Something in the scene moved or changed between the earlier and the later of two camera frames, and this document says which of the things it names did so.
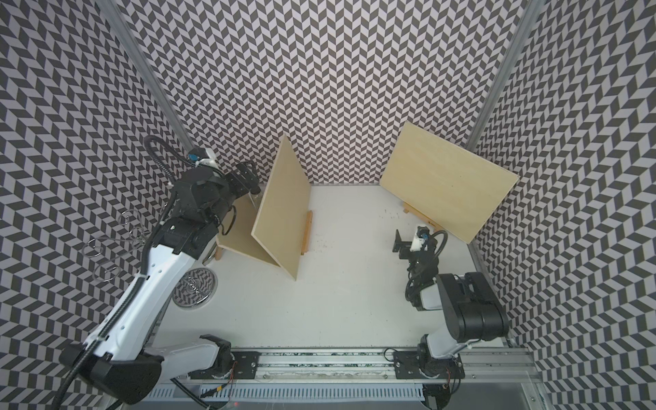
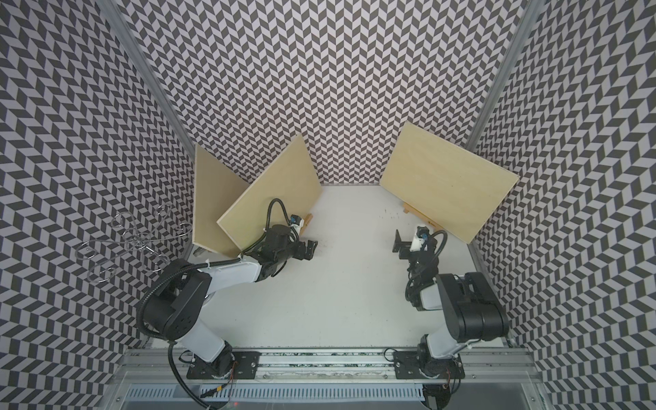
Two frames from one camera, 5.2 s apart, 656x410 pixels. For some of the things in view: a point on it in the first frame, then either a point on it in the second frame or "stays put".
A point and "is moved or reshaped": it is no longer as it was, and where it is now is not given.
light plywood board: [281, 220] is moved or reshaped
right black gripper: [405, 247] stays put
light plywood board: [239, 238] is moved or reshaped
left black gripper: [249, 177] → [309, 249]
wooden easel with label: [409, 208] stays put
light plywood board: [435, 183] stays put
